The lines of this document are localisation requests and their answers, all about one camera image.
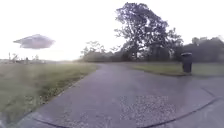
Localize grey asphalt path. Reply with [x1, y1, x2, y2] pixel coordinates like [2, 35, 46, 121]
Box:
[9, 62, 224, 128]

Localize large dark tree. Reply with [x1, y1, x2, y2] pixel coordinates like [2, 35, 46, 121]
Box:
[113, 2, 184, 62]

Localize grass verge with weeds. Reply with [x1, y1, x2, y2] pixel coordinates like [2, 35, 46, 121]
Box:
[129, 61, 224, 78]

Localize dark wheelie bin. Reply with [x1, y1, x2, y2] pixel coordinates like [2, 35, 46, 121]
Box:
[180, 52, 194, 75]

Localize grass field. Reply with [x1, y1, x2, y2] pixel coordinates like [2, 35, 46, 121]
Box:
[0, 61, 100, 127]

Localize row of dark trees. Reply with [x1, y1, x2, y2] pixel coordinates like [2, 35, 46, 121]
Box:
[77, 35, 224, 64]

